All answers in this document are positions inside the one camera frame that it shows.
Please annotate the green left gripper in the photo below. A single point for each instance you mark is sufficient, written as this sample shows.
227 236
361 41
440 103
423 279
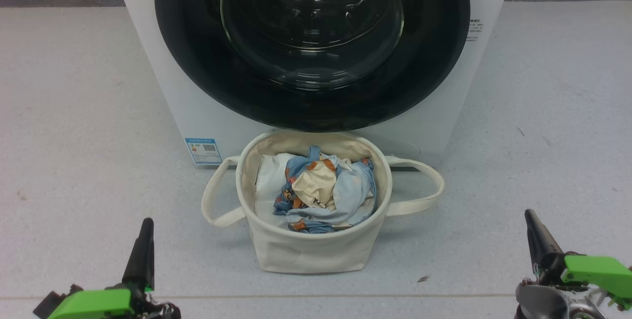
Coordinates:
94 304

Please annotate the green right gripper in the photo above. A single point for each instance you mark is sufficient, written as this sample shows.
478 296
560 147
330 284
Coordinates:
602 272

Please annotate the blue bear-print garment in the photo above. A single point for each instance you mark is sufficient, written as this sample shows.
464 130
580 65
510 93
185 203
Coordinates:
296 165

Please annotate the pale blue garment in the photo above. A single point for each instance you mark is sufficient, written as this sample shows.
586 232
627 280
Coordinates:
353 190

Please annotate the washing machine glass door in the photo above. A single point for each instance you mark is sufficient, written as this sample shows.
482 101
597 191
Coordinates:
316 106

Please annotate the white front-load washing machine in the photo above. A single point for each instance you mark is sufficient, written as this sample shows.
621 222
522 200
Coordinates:
434 126

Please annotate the blue energy label sticker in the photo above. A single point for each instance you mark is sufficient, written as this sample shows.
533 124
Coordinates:
202 151

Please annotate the white cloth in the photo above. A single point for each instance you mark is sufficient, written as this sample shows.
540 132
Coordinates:
269 180

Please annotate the cream canvas laundry basket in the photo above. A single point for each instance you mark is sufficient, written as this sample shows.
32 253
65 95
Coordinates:
306 255

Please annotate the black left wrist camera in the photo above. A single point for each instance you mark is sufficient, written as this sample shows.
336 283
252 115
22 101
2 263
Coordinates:
52 301

